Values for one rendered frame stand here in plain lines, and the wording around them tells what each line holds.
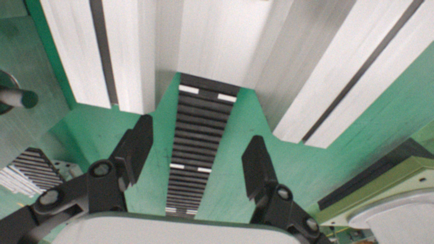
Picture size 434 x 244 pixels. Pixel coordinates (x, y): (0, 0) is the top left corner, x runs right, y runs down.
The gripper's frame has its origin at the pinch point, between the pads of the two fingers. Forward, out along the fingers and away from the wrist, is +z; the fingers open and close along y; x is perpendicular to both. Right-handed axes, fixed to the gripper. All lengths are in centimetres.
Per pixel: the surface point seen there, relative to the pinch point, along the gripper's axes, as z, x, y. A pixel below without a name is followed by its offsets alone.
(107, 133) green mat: 5.2, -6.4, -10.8
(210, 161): 3.5, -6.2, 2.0
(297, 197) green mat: 5.2, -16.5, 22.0
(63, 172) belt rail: 3.5, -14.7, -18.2
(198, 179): 2.7, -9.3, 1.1
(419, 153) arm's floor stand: 10.2, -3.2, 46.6
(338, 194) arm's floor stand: 6.5, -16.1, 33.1
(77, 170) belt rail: 4.5, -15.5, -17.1
